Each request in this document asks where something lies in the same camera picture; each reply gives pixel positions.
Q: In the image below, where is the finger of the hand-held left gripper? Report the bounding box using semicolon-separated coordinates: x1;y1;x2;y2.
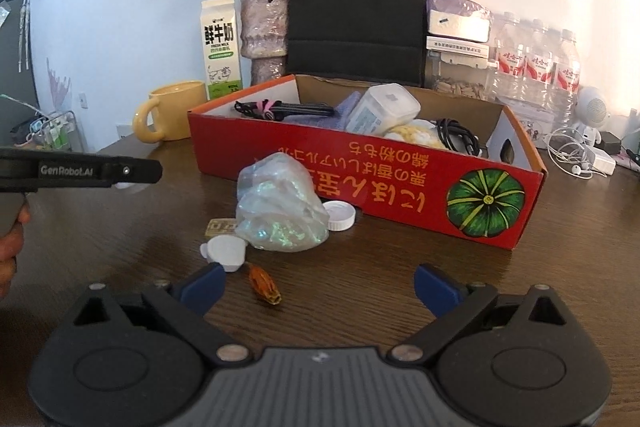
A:
111;158;164;186

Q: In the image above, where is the person's left hand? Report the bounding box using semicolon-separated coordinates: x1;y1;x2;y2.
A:
0;203;32;299

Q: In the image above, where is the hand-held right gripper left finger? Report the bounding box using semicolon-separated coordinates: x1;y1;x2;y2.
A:
72;262;253;365

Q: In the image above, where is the white charger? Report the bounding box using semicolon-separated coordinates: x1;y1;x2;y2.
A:
585;148;617;174

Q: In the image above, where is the small gold packet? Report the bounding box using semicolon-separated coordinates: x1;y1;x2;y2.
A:
206;218;239;237

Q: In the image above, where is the white flat box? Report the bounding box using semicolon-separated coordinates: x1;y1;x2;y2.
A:
426;36;500;68

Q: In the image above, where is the red cardboard box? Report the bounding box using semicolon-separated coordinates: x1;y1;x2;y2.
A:
187;74;549;250

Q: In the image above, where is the white ribbed lid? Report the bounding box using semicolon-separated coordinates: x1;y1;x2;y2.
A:
322;201;357;232

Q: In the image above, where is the amber translucent trinket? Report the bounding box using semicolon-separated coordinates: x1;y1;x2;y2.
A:
248;264;282;306

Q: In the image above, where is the black braided cable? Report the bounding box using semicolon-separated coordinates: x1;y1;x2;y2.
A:
234;98;335;122

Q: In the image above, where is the thin black cable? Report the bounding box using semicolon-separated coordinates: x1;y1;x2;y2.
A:
434;118;490;156

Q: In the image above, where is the wire rack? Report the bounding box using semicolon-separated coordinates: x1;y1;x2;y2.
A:
37;109;78;152

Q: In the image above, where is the shrink-wrapped water bottle pack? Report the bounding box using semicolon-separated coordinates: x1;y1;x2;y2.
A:
486;12;582;142

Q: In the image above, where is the iridescent plastic bag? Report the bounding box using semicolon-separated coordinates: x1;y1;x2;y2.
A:
236;152;331;253

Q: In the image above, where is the white earphone cable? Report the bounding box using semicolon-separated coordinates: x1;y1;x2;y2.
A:
547;129;611;178

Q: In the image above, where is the white round cap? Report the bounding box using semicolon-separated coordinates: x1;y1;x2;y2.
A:
207;237;247;273

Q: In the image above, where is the pink mottled vase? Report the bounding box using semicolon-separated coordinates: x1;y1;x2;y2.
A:
239;0;291;86

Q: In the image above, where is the white long box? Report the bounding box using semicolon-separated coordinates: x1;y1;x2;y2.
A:
429;11;492;42

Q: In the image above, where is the grey refrigerator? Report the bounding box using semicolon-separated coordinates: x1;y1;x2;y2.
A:
0;0;40;142

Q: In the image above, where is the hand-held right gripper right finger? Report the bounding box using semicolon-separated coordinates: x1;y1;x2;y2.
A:
389;263;570;364

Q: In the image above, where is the yellow mug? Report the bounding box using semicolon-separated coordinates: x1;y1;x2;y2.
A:
132;80;208;144

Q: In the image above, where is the cream yellow fabric item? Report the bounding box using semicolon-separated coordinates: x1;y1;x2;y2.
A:
384;119;446;151

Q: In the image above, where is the white plastic container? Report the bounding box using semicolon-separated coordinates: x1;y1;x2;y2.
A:
345;83;422;134

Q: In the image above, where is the purple woven pouch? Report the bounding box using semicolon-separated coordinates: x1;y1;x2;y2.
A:
284;91;363;131

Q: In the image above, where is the purple wall sticker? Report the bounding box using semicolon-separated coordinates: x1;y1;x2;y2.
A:
46;57;73;112

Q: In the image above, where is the white milk carton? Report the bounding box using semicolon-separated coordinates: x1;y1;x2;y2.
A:
200;0;244;102

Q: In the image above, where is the white robot-shaped gadget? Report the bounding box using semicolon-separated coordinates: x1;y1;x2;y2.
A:
570;86;612;145

